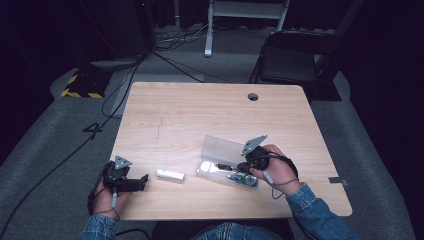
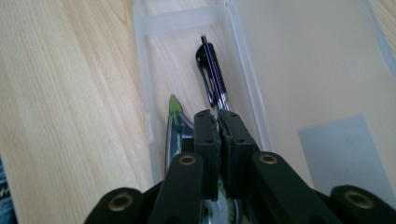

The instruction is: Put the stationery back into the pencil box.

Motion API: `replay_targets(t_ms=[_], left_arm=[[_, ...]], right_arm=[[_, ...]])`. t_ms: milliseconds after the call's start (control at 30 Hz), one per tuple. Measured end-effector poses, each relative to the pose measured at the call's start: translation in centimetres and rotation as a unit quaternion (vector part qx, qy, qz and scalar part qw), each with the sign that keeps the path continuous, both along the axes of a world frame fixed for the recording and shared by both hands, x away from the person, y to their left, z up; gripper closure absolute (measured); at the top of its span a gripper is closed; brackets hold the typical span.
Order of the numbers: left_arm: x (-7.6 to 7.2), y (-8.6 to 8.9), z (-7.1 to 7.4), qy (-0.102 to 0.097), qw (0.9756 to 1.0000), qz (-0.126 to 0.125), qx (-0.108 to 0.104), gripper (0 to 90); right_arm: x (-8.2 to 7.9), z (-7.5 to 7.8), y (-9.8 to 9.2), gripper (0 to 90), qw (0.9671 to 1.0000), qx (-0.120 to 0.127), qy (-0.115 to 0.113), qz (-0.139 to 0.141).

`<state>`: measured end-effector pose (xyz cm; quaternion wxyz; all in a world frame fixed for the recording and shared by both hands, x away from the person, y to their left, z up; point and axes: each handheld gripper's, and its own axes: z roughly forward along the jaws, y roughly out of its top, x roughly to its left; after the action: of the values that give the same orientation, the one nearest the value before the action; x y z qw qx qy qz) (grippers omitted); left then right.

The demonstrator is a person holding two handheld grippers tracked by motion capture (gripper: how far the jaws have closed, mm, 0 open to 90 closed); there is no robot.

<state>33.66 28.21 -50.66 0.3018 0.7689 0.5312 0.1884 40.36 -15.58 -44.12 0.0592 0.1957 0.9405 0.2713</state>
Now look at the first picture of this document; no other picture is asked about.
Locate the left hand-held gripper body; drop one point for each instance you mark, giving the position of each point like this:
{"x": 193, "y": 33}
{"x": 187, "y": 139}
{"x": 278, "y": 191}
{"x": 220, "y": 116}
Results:
{"x": 116, "y": 175}

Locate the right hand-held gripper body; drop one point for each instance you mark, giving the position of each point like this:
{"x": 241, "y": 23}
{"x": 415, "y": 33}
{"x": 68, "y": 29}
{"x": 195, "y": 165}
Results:
{"x": 258, "y": 158}

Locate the grey green correction tape dispenser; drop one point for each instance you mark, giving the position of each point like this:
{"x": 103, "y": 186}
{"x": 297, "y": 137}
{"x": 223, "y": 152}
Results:
{"x": 245, "y": 180}

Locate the dark grey pen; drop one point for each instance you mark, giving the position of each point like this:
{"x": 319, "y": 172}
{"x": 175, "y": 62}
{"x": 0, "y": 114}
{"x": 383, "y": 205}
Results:
{"x": 225, "y": 165}

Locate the clear plastic pencil case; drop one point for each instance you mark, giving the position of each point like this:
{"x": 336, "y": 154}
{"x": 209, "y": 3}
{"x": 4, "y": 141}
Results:
{"x": 220, "y": 150}

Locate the person's right hand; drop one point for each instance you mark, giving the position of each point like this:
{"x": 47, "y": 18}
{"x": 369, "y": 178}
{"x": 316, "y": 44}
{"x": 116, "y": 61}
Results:
{"x": 280, "y": 173}

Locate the person's left hand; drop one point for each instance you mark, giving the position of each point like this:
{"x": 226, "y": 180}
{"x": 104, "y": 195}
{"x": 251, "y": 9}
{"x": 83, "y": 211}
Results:
{"x": 105, "y": 201}

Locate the white eraser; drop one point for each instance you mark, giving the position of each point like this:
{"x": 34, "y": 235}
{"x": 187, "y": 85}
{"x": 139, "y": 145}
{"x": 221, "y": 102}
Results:
{"x": 170, "y": 175}

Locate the person's denim lap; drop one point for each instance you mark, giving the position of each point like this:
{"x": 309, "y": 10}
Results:
{"x": 233, "y": 232}

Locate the grey tape strip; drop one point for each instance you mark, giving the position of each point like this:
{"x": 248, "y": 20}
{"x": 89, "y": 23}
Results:
{"x": 337, "y": 181}

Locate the black yellow striped base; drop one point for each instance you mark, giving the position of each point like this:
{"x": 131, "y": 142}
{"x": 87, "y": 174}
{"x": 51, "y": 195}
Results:
{"x": 85, "y": 85}

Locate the black folding chair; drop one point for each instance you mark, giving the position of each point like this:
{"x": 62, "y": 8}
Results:
{"x": 290, "y": 63}

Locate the white metal desk frame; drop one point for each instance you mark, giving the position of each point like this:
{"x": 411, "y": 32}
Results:
{"x": 209, "y": 36}

